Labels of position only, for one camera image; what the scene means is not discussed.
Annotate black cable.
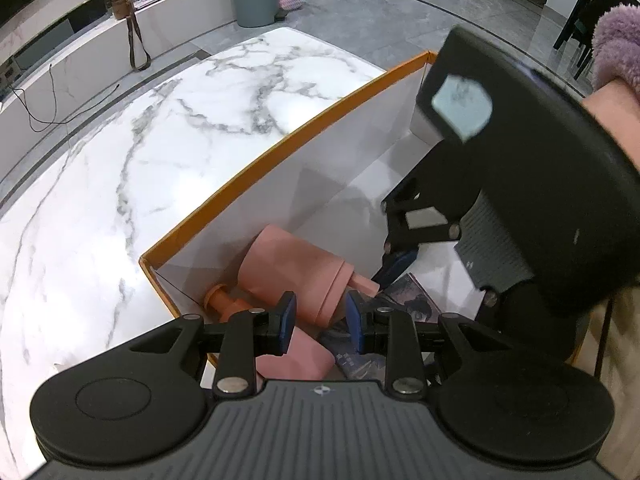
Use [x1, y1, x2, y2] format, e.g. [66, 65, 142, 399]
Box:
[7, 62, 121, 133]

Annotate grey marble television console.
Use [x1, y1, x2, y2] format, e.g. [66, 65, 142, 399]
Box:
[0, 0, 241, 128]

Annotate person's right forearm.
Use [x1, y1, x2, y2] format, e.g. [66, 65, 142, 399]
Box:
[582, 2, 640, 161]

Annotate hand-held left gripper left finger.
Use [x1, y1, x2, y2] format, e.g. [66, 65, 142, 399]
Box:
[127, 291, 298, 401]

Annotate pink cylindrical bottle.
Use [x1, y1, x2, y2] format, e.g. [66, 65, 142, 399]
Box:
[237, 225, 381, 328]

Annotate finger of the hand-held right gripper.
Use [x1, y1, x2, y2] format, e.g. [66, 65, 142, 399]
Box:
[372, 140, 481, 288]

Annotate dark dining chair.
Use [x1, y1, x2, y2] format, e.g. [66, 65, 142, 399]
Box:
[552, 0, 621, 81]

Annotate pink pump bottle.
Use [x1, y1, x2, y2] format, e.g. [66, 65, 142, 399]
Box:
[206, 284, 335, 382]

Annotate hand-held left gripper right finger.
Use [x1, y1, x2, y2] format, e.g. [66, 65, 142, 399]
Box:
[345, 289, 516, 401]

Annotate orange cardboard box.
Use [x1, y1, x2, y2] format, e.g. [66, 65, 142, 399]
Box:
[139, 50, 608, 396]

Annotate brown camera bag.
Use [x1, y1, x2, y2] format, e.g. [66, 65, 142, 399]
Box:
[110, 0, 152, 71]

